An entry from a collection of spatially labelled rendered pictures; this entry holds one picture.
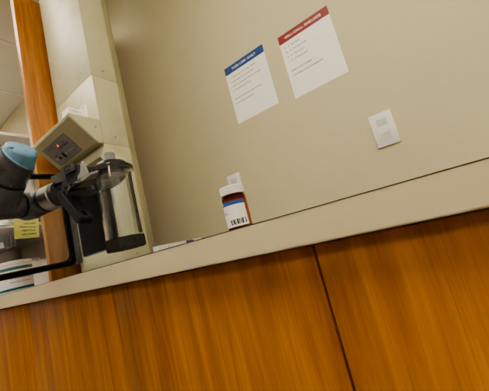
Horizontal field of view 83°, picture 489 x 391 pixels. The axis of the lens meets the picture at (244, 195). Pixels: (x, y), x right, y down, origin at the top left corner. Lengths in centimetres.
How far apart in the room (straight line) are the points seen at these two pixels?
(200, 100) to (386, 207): 125
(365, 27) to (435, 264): 97
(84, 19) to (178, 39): 44
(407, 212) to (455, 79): 82
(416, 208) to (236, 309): 27
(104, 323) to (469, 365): 62
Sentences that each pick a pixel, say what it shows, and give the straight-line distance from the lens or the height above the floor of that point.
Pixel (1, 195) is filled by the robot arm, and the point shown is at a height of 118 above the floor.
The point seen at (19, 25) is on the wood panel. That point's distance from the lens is 187.
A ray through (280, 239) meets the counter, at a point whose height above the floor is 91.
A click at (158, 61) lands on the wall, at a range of 177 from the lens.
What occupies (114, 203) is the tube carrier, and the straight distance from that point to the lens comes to 78.
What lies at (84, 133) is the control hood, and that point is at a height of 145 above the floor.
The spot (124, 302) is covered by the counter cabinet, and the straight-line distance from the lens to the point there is 64.
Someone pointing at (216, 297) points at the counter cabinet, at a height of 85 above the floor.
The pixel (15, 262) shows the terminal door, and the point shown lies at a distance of 134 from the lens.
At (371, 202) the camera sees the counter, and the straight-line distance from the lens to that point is 31.
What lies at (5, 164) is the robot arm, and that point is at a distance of 92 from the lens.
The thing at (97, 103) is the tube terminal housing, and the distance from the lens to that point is 129.
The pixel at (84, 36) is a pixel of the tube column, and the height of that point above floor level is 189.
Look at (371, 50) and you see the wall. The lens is 115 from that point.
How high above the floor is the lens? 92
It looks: 9 degrees up
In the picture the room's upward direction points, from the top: 14 degrees counter-clockwise
